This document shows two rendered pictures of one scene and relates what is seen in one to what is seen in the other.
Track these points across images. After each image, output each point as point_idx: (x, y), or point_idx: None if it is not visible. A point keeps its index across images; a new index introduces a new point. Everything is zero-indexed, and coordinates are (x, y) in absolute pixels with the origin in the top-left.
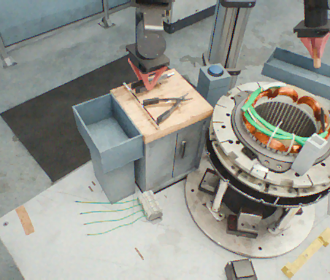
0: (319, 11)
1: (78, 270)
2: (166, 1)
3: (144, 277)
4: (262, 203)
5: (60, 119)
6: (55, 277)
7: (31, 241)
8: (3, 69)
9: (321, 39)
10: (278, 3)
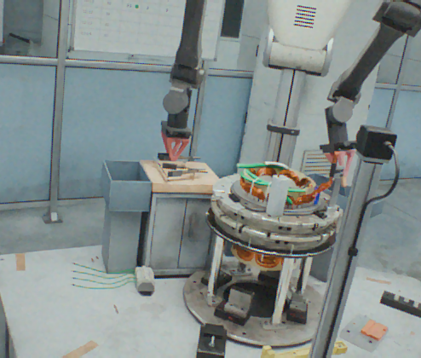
0: (337, 128)
1: (51, 303)
2: (193, 81)
3: (112, 324)
4: (268, 312)
5: None
6: (28, 300)
7: (19, 275)
8: (44, 223)
9: (339, 153)
10: (418, 232)
